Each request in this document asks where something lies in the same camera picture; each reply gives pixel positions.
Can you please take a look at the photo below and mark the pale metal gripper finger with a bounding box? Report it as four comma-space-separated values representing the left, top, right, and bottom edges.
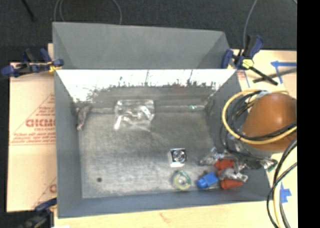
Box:
199, 147, 224, 166
218, 167, 249, 183

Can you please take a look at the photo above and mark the red plastic block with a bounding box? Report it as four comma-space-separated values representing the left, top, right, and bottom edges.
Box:
214, 158, 244, 191

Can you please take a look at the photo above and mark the blue plastic block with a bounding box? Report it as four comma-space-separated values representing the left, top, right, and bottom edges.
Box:
196, 171, 219, 190

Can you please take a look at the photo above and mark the silver square metal block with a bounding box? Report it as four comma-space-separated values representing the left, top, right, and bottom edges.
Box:
169, 147, 188, 168

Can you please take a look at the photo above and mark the green and yellow round disc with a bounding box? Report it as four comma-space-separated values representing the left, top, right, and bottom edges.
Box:
170, 170, 192, 192

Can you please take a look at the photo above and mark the grey metal bin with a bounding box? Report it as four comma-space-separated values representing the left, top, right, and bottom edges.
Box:
51, 21, 272, 219

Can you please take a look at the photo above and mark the brown cardboard board red print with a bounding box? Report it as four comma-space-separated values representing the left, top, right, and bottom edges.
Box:
5, 43, 58, 213

